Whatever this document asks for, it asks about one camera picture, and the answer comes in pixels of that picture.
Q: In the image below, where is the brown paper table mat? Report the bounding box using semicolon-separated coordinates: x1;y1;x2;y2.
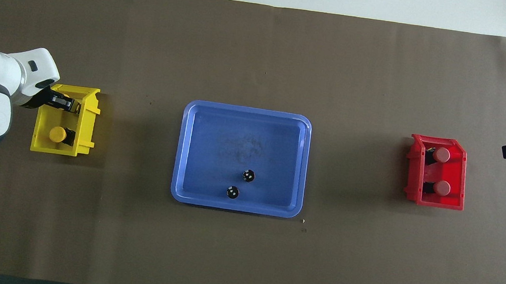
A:
0;0;506;284

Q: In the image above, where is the blue plastic tray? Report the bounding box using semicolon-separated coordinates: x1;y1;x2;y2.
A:
169;98;314;221

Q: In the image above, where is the yellow plastic bin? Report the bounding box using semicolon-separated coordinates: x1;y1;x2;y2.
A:
29;81;104;160

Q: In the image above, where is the red push button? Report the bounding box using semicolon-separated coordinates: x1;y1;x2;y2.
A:
422;178;453;198
424;145;453;168

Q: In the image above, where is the red plastic bin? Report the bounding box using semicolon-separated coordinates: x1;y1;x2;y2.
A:
401;133;472;212

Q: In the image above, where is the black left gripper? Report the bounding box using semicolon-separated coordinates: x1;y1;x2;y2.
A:
18;81;77;115

